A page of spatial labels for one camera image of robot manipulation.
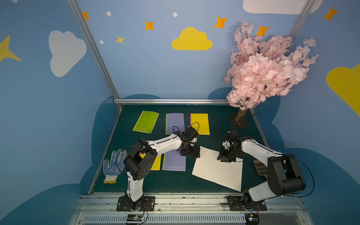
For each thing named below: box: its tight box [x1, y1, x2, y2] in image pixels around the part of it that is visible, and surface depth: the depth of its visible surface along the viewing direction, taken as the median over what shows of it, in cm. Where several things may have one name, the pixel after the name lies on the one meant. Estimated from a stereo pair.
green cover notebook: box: [132, 110, 160, 134], surface depth 113 cm
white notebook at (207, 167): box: [191, 146, 244, 193], surface depth 86 cm
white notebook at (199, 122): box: [189, 113, 210, 136], surface depth 116 cm
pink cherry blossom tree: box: [224, 20, 319, 111], surface depth 71 cm
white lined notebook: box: [165, 112, 186, 135], surface depth 117 cm
